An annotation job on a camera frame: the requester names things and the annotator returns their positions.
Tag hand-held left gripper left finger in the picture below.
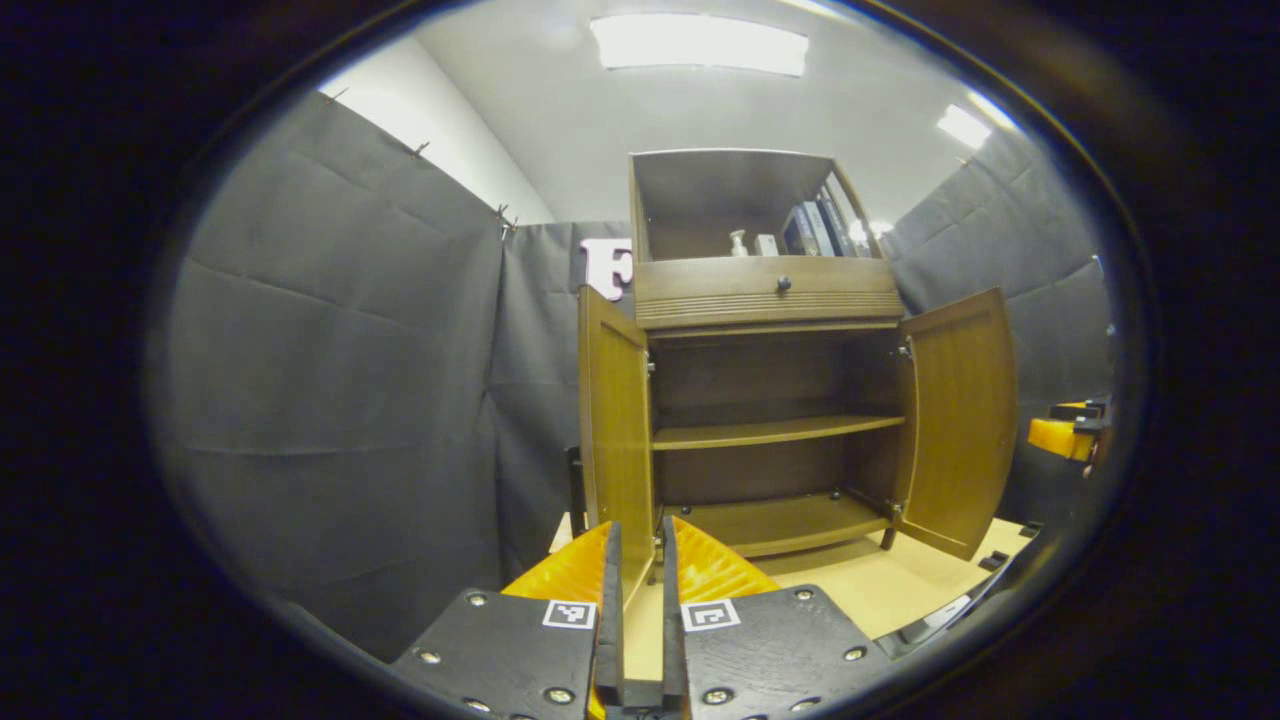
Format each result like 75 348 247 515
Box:
390 520 626 720

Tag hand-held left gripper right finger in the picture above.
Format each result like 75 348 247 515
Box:
660 515 893 720

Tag wooden shoe cabinet door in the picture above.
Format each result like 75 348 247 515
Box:
890 288 1019 561
567 285 656 611

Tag wooden double-door shoe cabinet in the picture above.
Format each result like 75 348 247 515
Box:
628 148 906 561

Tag small ceiling light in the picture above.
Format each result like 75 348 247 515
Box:
936 104 991 151

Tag grey blue book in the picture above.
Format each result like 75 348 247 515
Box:
800 200 836 257

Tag black backdrop cloth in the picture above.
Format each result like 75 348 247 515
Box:
165 90 1116 661

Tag large rectangular ceiling light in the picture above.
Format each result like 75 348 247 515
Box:
590 13 809 78

